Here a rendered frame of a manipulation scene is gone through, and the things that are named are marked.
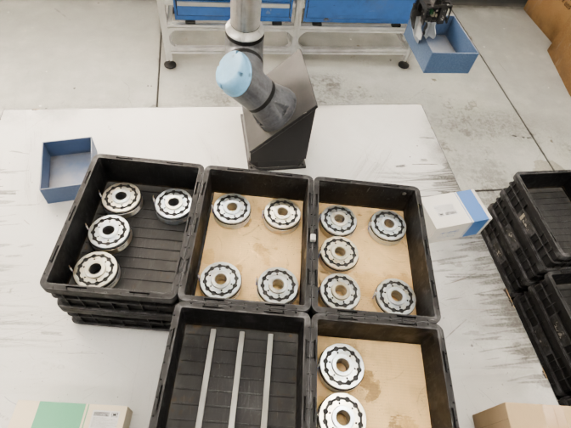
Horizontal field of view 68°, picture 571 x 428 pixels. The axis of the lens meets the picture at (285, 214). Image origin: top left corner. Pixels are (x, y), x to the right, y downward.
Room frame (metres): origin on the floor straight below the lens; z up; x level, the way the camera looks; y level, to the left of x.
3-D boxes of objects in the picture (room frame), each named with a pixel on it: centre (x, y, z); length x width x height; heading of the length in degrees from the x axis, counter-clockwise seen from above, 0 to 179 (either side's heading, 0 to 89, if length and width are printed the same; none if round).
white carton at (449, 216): (0.86, -0.53, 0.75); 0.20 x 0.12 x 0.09; 113
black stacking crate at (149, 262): (0.54, 0.37, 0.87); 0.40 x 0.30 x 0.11; 5
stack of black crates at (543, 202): (1.12, -1.09, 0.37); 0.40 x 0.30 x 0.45; 15
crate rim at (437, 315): (0.59, -0.23, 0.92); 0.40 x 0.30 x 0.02; 5
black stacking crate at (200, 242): (0.56, 0.07, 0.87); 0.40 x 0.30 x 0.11; 5
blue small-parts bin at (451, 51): (1.24, -0.38, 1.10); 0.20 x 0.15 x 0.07; 16
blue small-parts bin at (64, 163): (0.80, 0.70, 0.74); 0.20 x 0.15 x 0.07; 23
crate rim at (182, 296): (0.56, 0.07, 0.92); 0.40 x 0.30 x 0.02; 5
